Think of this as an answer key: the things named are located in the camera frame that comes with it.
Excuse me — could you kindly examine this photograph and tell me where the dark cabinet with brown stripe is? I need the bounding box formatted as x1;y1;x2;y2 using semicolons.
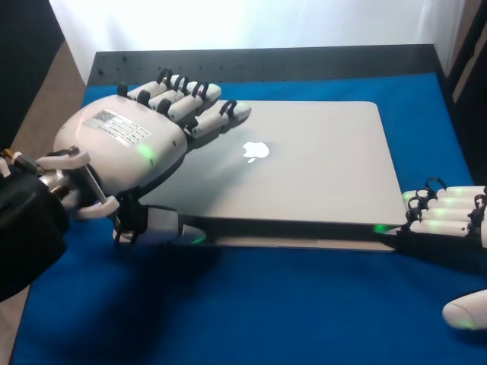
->
437;0;487;103

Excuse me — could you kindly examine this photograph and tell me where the silver laptop with apple logo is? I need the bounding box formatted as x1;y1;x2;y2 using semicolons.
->
140;99;408;254

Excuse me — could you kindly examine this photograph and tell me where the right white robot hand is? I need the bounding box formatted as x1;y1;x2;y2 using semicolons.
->
397;177;487;331

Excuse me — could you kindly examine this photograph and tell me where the blue table cloth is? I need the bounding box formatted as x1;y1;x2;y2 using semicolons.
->
11;71;487;365

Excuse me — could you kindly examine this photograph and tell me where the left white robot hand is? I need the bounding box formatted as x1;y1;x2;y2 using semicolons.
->
53;68;253;248

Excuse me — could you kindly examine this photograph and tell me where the black backdrop panel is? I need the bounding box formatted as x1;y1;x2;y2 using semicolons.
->
0;0;62;149

